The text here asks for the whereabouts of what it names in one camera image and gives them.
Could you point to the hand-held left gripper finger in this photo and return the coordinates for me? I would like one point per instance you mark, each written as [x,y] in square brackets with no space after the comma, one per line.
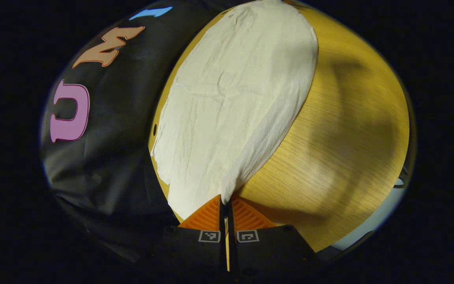
[231,221]
[222,221]

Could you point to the white jeans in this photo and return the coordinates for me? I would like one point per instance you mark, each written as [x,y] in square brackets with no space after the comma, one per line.
[235,102]

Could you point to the black backdrop cloth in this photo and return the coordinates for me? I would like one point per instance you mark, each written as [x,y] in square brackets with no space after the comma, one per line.
[116,157]

